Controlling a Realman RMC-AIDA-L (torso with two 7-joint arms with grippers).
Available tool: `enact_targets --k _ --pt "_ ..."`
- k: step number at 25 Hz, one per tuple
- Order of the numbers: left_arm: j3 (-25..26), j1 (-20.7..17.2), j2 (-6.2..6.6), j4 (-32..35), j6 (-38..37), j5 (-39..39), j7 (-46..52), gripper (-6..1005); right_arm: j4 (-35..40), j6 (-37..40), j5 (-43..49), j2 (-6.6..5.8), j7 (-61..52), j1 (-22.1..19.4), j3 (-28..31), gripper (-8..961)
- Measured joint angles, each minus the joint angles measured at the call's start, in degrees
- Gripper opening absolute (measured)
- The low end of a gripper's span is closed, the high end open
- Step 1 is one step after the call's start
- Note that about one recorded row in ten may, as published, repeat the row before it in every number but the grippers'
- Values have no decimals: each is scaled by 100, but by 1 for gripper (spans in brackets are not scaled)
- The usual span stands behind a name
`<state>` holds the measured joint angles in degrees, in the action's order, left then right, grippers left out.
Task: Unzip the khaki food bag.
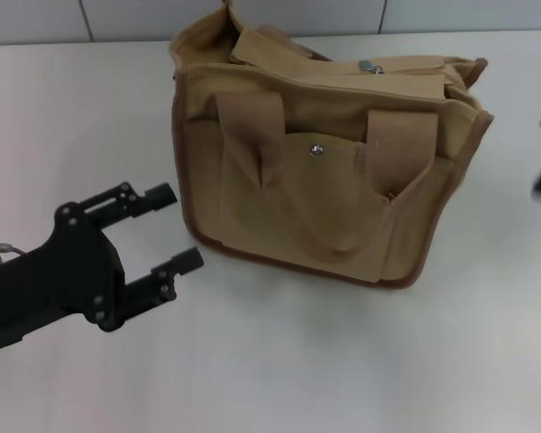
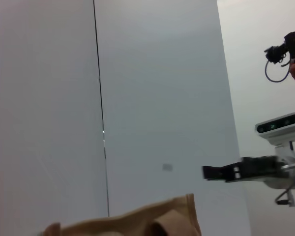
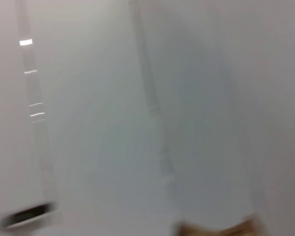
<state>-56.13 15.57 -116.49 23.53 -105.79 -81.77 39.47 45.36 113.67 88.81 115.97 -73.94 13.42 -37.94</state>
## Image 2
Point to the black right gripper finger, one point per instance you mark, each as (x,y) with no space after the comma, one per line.
(212,172)

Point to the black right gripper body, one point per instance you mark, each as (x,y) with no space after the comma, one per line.
(255,168)

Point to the khaki canvas food bag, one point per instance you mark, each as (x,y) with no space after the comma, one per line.
(127,221)

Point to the black video camera rig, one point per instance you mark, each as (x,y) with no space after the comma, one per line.
(292,44)

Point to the white and silver right robot arm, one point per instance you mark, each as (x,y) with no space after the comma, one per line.
(285,179)

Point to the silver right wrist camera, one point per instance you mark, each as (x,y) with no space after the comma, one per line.
(280,129)

